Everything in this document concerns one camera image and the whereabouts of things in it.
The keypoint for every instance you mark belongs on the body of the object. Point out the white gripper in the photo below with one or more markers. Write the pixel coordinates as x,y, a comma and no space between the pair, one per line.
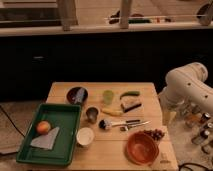
168,114

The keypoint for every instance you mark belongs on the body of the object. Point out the white and black eraser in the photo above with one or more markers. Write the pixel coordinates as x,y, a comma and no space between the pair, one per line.
130,105

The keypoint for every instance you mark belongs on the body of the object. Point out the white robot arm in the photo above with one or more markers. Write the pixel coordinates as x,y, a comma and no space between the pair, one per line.
186,83

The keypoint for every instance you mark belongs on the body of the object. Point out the green plastic cup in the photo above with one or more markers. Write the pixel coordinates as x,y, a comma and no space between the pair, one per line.
108,96

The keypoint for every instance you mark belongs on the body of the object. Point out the metal cup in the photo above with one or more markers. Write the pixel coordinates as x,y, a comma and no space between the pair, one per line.
92,114

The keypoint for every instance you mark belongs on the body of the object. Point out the white paper cup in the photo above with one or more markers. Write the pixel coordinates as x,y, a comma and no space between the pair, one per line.
85,136

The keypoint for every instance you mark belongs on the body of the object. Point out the bunch of dark grapes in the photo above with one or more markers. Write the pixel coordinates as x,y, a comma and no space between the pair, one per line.
156,134

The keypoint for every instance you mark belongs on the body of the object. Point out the spice jar with black lid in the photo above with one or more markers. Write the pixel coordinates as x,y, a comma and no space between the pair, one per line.
201,137

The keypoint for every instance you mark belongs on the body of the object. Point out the metal knife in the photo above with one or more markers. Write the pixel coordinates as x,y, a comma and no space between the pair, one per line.
128,127

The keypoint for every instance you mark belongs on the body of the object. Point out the orange bowl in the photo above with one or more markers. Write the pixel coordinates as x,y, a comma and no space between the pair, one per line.
141,149

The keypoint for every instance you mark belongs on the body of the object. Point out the wooden table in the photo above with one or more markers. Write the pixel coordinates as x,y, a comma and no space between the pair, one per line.
106,153

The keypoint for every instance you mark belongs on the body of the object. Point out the yellow banana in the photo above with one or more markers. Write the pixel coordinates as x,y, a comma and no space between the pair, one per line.
111,112

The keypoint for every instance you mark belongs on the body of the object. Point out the black bristle brush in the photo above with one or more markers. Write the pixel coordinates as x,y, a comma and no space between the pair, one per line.
107,124

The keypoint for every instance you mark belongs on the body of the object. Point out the dark red bowl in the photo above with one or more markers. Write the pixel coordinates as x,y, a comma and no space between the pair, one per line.
77,96

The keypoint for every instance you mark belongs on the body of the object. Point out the green plastic tray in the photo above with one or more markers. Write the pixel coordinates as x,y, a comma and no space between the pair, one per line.
57,146

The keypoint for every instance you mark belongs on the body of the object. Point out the grey folded cloth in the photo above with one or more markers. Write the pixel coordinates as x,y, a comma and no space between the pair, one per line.
46,141

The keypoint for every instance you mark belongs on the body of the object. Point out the red apple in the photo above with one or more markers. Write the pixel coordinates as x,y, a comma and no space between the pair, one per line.
43,127

